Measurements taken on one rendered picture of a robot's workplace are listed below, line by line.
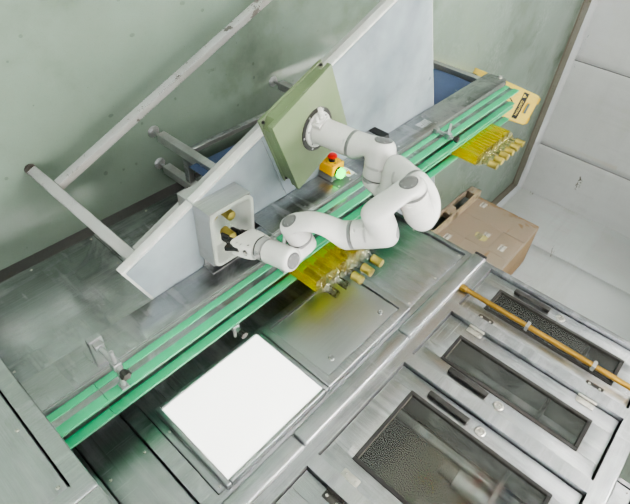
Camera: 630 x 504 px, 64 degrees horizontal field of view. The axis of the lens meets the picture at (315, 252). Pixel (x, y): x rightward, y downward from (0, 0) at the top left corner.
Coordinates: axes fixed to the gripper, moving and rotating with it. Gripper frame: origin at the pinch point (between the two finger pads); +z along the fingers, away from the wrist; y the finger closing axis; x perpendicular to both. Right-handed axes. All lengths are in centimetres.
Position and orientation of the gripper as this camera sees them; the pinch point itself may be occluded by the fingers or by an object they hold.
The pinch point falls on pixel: (230, 235)
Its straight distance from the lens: 164.9
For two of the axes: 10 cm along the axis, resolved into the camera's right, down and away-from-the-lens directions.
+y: 6.6, -4.7, 5.8
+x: -1.2, -8.4, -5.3
